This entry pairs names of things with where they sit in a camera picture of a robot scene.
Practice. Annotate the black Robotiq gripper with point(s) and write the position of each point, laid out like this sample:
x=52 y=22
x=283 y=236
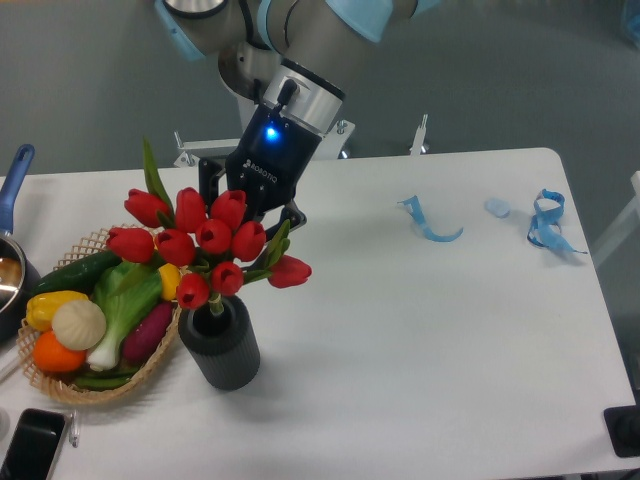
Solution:
x=267 y=164

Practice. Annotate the red tulip bouquet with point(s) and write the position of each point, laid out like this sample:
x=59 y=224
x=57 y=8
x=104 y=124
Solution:
x=217 y=249

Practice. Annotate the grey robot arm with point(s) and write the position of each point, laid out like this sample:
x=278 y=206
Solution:
x=290 y=64

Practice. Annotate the dark grey ribbed vase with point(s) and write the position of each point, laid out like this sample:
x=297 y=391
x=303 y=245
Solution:
x=223 y=346

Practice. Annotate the yellow lemon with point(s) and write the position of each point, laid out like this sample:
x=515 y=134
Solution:
x=170 y=276

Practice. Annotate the green bok choy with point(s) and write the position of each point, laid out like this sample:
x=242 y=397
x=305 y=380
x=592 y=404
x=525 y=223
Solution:
x=125 y=294

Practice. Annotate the curved blue tape strip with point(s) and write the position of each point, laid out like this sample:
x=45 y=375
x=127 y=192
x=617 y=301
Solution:
x=414 y=208

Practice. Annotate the purple sweet potato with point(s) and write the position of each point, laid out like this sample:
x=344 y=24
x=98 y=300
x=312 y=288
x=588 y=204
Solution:
x=142 y=342

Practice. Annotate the green cucumber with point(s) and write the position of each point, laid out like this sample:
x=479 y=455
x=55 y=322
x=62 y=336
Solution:
x=80 y=275

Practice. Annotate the white steamed bun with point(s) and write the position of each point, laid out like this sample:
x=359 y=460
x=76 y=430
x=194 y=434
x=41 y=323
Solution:
x=79 y=325

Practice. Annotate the green pea pods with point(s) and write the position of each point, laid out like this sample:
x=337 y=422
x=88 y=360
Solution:
x=103 y=381

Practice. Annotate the yellow bell pepper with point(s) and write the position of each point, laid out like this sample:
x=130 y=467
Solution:
x=42 y=307

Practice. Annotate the small pale blue cap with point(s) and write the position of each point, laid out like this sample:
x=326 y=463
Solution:
x=497 y=207

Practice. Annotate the orange fruit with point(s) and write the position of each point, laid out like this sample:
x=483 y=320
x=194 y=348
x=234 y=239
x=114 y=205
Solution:
x=51 y=356

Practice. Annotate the woven wicker basket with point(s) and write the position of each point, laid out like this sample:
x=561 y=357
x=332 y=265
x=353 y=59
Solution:
x=70 y=393

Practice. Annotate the clear pen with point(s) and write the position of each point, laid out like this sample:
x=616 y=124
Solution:
x=74 y=428

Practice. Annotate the tangled blue tape strip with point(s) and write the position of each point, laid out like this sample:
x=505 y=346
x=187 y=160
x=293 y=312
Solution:
x=545 y=230

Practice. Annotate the black smartphone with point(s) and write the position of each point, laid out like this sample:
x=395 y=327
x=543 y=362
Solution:
x=34 y=445

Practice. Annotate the black device at table corner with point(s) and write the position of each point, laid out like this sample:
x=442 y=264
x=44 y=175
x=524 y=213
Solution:
x=623 y=427

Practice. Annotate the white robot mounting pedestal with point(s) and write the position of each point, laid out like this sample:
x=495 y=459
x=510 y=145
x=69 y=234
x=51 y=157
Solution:
x=200 y=147

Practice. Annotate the blue handled saucepan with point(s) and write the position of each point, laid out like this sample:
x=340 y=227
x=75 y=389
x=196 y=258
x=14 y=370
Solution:
x=18 y=276

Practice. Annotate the white chair frame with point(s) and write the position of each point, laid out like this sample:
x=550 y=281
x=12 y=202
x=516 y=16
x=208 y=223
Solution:
x=624 y=224

